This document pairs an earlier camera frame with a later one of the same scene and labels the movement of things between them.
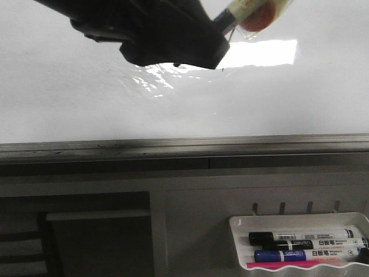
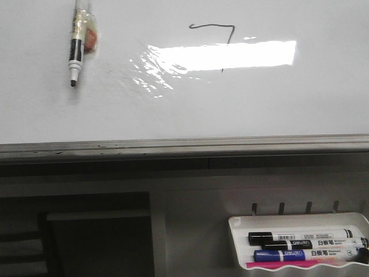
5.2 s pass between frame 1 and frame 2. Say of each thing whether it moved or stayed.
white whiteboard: stayed
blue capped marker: stayed
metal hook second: stayed
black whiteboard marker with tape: moved
